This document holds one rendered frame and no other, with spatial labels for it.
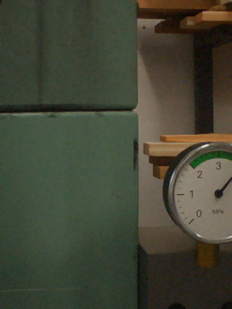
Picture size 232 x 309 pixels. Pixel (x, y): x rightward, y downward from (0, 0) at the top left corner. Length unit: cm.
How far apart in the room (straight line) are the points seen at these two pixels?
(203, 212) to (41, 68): 15
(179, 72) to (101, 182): 249
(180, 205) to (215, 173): 3
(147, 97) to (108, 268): 246
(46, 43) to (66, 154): 8
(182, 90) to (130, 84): 248
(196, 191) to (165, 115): 252
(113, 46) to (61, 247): 14
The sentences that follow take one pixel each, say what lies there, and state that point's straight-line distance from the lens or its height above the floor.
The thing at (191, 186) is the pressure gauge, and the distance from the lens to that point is 48.
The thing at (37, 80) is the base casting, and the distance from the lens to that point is 53.
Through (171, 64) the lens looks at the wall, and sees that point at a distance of 301.
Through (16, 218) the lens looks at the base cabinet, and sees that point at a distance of 54.
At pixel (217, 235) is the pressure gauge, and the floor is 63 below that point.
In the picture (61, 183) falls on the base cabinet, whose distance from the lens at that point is 54.
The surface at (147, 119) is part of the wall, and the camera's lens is 299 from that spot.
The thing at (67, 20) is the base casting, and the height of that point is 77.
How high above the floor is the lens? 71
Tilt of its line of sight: 3 degrees down
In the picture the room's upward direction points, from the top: straight up
